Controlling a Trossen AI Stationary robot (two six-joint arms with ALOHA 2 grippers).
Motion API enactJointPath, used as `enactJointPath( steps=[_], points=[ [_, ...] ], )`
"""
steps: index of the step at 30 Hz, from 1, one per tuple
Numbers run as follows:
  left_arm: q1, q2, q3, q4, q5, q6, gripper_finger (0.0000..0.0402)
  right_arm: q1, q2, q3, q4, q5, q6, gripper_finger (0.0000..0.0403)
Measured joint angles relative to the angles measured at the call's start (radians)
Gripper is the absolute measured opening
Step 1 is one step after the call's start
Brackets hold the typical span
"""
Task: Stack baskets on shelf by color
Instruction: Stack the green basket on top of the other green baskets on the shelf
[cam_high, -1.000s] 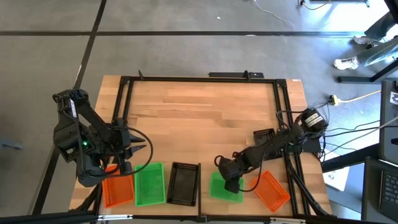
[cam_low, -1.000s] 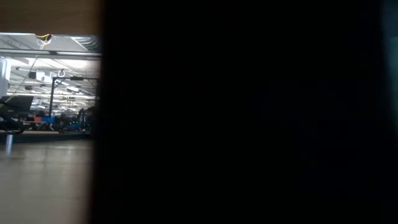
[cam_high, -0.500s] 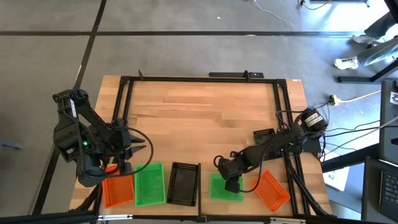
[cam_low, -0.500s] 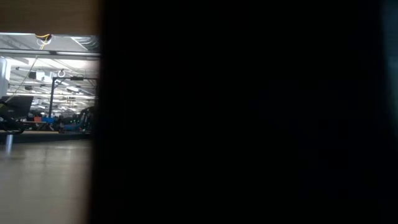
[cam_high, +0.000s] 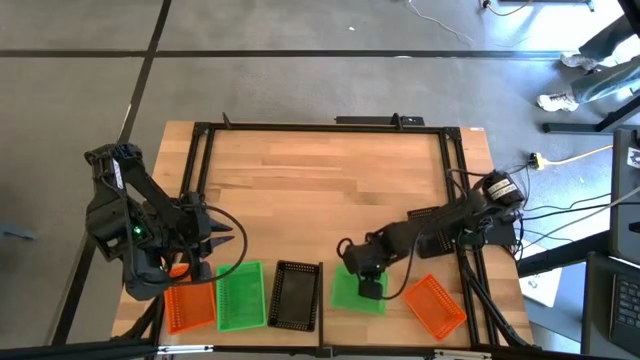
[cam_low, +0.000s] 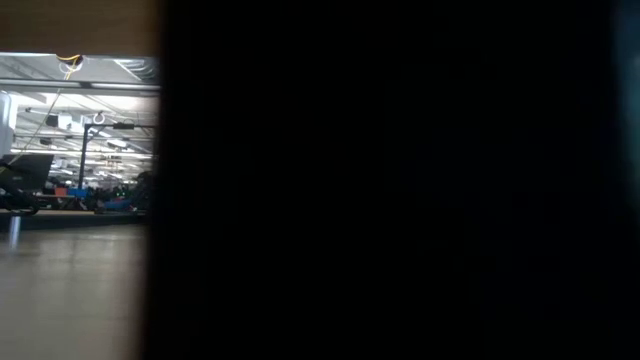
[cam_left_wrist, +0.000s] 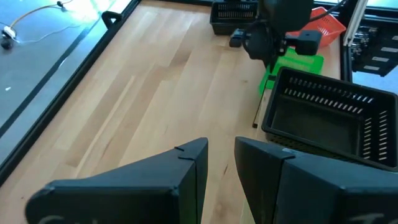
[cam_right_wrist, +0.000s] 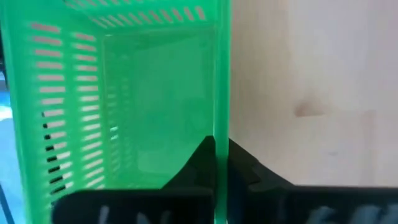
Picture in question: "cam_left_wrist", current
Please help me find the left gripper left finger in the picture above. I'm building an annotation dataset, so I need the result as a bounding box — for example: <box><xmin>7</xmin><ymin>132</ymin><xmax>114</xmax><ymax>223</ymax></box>
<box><xmin>26</xmin><ymin>137</ymin><xmax>209</xmax><ymax>224</ymax></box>

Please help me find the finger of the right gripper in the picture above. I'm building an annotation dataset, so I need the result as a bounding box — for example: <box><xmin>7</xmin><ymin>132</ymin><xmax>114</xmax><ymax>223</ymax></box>
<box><xmin>267</xmin><ymin>58</ymin><xmax>280</xmax><ymax>82</ymax></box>

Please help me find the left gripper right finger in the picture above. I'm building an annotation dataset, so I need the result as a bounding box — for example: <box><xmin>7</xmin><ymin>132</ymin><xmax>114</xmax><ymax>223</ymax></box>
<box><xmin>234</xmin><ymin>136</ymin><xmax>398</xmax><ymax>224</ymax></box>

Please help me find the small green plastic basket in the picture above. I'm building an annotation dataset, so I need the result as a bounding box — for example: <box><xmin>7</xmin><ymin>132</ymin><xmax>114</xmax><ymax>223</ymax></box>
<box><xmin>259</xmin><ymin>46</ymin><xmax>325</xmax><ymax>95</ymax></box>

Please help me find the small black plastic basket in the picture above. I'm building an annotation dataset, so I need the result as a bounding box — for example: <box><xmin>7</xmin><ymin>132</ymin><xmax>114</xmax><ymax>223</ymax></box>
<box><xmin>210</xmin><ymin>0</ymin><xmax>259</xmax><ymax>35</ymax></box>

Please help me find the large black plastic basket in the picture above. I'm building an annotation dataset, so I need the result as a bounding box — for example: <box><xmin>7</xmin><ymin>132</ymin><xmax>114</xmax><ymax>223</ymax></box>
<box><xmin>261</xmin><ymin>66</ymin><xmax>398</xmax><ymax>172</ymax></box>

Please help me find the small orange plastic basket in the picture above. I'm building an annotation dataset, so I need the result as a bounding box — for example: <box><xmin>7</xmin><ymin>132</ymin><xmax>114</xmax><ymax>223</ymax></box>
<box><xmin>285</xmin><ymin>6</ymin><xmax>348</xmax><ymax>48</ymax></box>

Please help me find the silver aluminium bar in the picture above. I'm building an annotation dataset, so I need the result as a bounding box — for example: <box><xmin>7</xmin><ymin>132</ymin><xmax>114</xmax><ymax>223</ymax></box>
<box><xmin>343</xmin><ymin>0</ymin><xmax>370</xmax><ymax>47</ymax></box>

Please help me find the black clamp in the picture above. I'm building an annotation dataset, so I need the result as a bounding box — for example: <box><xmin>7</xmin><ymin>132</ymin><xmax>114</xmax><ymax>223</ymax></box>
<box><xmin>101</xmin><ymin>10</ymin><xmax>124</xmax><ymax>31</ymax></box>

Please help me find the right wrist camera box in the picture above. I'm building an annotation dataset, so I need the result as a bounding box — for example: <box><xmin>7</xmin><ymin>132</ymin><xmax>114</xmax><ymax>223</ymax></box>
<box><xmin>294</xmin><ymin>30</ymin><xmax>323</xmax><ymax>57</ymax></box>

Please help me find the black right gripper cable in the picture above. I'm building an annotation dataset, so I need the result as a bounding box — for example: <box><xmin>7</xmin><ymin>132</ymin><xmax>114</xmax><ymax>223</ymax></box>
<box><xmin>309</xmin><ymin>0</ymin><xmax>348</xmax><ymax>24</ymax></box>

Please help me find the black aluminium table frame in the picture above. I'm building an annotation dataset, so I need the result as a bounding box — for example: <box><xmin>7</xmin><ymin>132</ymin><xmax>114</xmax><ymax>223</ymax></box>
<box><xmin>0</xmin><ymin>0</ymin><xmax>398</xmax><ymax>187</ymax></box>

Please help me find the white floor cable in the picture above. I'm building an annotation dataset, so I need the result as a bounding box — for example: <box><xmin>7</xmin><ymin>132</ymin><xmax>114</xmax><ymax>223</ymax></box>
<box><xmin>0</xmin><ymin>0</ymin><xmax>74</xmax><ymax>49</ymax></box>

